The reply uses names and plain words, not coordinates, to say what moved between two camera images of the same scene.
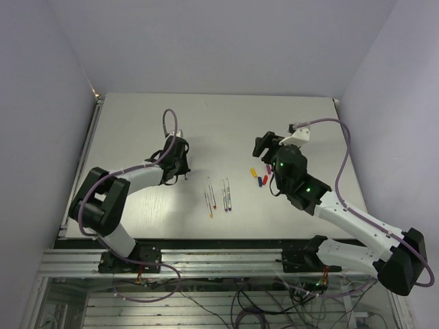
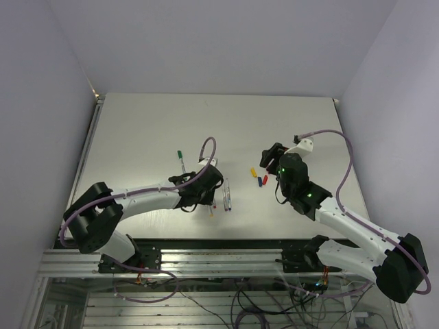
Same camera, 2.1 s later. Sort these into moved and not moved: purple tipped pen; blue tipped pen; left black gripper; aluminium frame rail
Moved: left black gripper
Not moved: purple tipped pen; blue tipped pen; aluminium frame rail
